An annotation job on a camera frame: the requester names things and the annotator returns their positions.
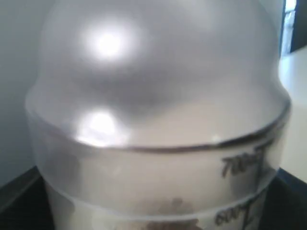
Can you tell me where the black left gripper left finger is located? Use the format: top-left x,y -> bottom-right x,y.
0,167 -> 55,230

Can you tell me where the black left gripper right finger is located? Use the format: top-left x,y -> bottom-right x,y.
249,169 -> 307,230

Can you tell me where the clear plastic shaker bottle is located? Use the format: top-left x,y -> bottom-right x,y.
25,0 -> 291,230

